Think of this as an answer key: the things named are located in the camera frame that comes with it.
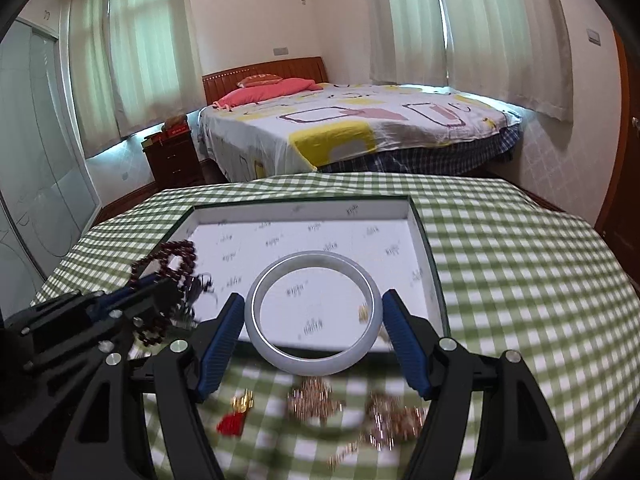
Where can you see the brown wooden door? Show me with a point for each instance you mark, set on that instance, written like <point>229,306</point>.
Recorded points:
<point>620,160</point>

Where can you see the green shallow jewelry box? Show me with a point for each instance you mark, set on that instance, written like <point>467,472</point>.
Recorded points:
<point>325,232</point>

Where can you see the glass door wardrobe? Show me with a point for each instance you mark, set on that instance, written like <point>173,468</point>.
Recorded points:
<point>40,160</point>

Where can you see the yellow box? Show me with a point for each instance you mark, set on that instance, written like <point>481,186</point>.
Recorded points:
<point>151,141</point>

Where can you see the orange cushion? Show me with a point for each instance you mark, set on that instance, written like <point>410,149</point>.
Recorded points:
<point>257,80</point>

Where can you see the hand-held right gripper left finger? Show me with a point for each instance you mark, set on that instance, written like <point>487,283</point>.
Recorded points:
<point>220,345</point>

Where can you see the white curtain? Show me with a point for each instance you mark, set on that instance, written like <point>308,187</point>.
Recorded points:
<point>405,25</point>
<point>155,45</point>
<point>505,35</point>
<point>92,60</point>

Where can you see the green checked tablecloth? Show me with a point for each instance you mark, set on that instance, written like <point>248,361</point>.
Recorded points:
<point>525,310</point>

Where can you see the pink pillow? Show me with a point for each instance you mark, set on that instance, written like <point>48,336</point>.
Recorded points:
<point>265,90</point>

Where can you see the wooden headboard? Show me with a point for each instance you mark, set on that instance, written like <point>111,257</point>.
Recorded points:
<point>300,67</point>

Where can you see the dark wooden nightstand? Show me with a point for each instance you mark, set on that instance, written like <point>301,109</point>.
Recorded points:
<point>172,162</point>

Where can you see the brown stuffed toy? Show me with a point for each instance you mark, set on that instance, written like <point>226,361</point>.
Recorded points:
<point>176,121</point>

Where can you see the white jade bangle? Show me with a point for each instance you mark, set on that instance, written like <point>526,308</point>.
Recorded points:
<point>310,365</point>

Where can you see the patterned bedsheet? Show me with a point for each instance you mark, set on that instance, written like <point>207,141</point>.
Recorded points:
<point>350,125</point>

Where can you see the wall light switch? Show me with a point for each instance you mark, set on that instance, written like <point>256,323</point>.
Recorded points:
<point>593,36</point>

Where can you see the blue plaid bed skirt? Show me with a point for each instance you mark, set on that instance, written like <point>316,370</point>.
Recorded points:
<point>425,157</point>

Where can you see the red box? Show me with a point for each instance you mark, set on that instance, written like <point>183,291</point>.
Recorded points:
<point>176,132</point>

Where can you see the gold brooch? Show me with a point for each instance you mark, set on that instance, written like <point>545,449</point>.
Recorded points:
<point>364,312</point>

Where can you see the red tassel gold charm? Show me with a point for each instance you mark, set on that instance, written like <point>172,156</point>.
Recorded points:
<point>234,417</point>

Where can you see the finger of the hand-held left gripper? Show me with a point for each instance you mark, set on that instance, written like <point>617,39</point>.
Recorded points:
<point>155,307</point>
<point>125,294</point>

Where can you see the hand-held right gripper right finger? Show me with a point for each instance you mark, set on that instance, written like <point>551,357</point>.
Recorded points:
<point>405,340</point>

